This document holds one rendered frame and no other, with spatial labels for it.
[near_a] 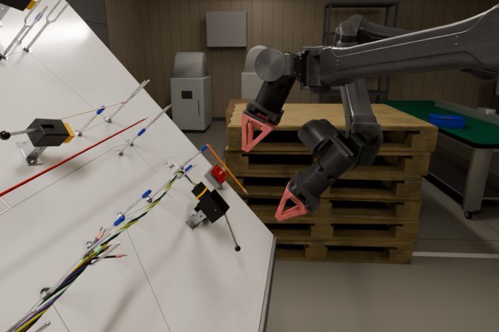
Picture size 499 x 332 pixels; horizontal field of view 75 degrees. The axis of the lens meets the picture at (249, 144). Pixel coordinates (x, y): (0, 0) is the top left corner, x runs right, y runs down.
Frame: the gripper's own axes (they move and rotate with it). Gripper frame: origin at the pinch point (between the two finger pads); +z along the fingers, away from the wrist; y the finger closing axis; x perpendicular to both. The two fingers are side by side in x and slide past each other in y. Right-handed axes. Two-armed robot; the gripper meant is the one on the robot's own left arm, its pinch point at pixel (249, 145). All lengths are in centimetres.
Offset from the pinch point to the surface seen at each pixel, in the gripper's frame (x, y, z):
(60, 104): -37.5, 10.2, 7.7
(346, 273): 79, -142, 91
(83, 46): -54, -12, 0
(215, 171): -8.3, -20.5, 17.7
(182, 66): -223, -473, 66
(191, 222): -4.5, 1.0, 22.8
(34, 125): -27.8, 26.2, 5.3
